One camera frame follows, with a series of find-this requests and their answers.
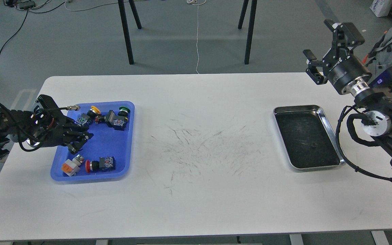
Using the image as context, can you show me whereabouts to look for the blue plastic tray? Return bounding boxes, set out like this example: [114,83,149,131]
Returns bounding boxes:
[50,101,136,183]

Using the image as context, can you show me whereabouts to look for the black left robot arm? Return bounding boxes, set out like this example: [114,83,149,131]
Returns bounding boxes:
[0,94,93,160]

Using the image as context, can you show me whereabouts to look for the black cable on floor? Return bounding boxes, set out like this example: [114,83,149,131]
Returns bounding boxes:
[0,0,67,84]

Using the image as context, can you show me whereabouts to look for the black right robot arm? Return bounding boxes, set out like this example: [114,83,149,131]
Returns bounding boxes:
[303,19,392,182]

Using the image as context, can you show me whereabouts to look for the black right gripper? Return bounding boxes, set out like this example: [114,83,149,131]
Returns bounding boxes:
[303,19,372,95]

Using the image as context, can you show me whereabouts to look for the green push button switch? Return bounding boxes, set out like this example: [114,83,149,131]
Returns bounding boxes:
[105,107,131,131]

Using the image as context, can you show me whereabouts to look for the black table leg pair left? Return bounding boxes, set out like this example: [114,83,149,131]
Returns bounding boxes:
[118,0,143,65]

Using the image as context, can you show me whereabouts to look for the white cardboard box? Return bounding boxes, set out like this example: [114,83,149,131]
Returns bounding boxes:
[369,0,392,17]

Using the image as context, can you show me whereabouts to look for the black table leg pair right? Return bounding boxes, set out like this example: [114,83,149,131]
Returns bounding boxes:
[238,0,257,65]

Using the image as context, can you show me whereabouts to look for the black table leg pair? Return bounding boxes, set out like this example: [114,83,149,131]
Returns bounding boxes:
[118,0,143,65]
[238,0,257,65]

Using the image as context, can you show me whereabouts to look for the black power adapter on floor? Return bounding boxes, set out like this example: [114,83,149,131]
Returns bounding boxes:
[3,0,36,10]

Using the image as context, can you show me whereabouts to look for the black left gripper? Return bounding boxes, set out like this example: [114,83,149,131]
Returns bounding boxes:
[26,105,94,154]

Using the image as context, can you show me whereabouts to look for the grey backpack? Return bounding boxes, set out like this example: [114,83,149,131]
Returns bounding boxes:
[361,21,392,85]

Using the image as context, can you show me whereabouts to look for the metal tray with black mat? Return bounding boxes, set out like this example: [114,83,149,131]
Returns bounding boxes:
[273,104,346,171]

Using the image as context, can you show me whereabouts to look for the orange white switch module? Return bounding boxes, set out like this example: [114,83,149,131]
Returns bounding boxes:
[61,154,85,176]

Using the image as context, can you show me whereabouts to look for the red push button switch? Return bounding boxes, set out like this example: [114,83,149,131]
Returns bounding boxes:
[85,156,116,173]

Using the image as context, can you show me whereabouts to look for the white cable on floor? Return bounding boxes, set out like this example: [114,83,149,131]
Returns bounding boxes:
[187,0,207,75]

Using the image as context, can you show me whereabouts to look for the yellow push button switch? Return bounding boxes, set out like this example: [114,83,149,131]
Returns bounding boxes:
[76,105,101,127]

